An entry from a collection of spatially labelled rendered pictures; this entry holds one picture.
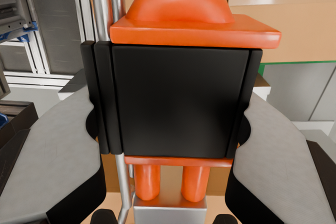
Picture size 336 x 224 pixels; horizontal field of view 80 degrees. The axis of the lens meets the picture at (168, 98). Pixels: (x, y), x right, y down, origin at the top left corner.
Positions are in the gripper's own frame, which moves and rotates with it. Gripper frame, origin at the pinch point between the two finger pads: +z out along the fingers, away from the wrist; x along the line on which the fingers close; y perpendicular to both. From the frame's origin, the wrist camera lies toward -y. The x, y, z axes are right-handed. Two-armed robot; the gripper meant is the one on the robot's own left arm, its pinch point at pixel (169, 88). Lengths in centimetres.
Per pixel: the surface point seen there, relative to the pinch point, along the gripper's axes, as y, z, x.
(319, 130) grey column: 85, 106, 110
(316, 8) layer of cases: 0, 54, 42
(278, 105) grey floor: 67, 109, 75
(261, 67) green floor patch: 39, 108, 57
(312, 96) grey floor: 59, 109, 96
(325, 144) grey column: 86, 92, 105
